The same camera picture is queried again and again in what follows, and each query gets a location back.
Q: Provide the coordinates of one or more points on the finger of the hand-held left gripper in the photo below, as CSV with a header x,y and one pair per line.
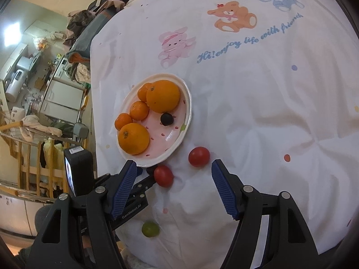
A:
x,y
144,185

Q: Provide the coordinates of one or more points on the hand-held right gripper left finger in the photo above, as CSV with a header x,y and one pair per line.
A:
x,y
124,187

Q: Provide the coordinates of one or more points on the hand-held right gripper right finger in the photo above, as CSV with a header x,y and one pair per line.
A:
x,y
224,190

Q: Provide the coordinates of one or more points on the red cherry tomato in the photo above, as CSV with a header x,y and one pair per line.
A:
x,y
163,176
199,157

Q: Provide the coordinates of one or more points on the green cherry tomato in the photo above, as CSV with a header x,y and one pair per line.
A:
x,y
150,229

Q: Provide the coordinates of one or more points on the large orange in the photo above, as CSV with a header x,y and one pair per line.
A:
x,y
162,95
133,138

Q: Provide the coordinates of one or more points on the pink dotted ceramic plate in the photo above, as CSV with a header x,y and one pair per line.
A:
x,y
168,137

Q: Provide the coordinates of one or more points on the small tangerine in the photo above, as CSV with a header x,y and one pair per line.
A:
x,y
139,109
143,92
123,120

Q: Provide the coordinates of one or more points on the dark purple cherry tomato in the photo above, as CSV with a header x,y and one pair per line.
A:
x,y
166,118

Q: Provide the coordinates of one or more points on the yellow green garment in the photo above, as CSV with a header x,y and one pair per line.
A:
x,y
53,148

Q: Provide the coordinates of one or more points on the grey folding chair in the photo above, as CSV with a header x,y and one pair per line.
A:
x,y
80,131

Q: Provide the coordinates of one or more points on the wooden rack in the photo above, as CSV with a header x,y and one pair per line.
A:
x,y
28,159

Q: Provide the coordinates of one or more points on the pink cloth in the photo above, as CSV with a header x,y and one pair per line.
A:
x,y
36,124

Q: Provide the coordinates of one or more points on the white kitchen cabinets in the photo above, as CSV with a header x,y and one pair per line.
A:
x,y
61,95

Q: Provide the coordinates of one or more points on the white cartoon printed blanket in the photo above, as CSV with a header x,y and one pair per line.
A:
x,y
252,103

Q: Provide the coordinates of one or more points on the white washing machine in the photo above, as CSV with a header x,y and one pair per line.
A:
x,y
66,71

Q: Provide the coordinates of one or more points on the white water heater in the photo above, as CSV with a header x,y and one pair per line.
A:
x,y
14,84

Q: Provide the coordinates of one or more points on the grey and orange cloth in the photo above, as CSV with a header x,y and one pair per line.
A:
x,y
84,47

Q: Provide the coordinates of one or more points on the hanging plastic bag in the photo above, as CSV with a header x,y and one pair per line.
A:
x,y
40,43

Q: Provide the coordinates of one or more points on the hanging beige cloth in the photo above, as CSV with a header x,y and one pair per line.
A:
x,y
57,36

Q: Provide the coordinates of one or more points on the pile of dark clothes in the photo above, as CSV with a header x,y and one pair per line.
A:
x,y
84,16

